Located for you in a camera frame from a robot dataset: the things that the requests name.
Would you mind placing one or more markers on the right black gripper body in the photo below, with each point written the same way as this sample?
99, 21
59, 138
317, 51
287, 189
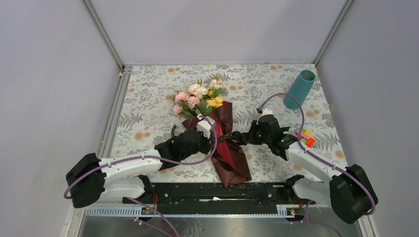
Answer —
257, 136

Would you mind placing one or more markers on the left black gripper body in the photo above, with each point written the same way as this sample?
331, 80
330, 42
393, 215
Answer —
203, 145

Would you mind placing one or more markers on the black gold-lettered ribbon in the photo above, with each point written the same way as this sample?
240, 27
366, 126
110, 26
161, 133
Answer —
220, 138

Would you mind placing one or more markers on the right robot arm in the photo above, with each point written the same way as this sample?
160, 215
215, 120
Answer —
346, 190

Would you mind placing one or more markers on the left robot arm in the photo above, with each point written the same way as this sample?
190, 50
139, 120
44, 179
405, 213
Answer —
93, 179

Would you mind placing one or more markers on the teal cylindrical vase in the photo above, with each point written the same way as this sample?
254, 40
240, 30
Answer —
299, 89

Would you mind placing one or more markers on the colourful block stack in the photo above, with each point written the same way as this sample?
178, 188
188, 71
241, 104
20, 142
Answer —
305, 137

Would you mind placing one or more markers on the floral patterned table mat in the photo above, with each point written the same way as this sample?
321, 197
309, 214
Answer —
146, 112

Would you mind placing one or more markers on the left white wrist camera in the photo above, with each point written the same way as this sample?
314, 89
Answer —
204, 125

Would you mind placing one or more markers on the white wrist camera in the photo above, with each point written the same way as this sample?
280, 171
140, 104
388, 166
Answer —
264, 112
204, 125

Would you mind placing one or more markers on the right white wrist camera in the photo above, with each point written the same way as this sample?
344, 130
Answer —
264, 112

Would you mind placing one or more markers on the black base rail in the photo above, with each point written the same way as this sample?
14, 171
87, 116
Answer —
215, 199

